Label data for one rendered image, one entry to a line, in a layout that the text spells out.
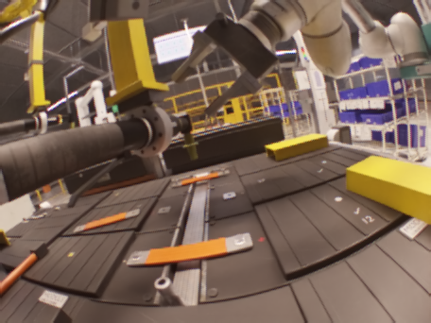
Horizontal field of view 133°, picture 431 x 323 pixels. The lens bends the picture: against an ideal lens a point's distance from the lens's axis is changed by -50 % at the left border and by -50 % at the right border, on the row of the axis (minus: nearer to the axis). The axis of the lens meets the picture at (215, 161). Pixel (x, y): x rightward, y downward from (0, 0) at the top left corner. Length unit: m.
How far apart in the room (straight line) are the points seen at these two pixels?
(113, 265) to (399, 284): 0.28
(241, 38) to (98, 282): 0.39
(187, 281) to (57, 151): 0.18
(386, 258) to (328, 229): 0.07
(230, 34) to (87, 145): 0.26
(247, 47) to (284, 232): 0.27
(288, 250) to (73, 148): 0.22
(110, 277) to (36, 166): 0.15
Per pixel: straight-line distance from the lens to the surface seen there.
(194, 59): 0.34
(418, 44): 1.11
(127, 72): 0.32
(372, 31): 1.11
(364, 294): 0.15
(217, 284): 0.18
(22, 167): 0.17
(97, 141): 0.21
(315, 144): 0.49
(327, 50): 0.43
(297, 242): 0.19
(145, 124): 0.28
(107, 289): 0.24
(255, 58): 0.31
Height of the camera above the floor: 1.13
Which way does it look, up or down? 12 degrees down
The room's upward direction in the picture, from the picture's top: 15 degrees counter-clockwise
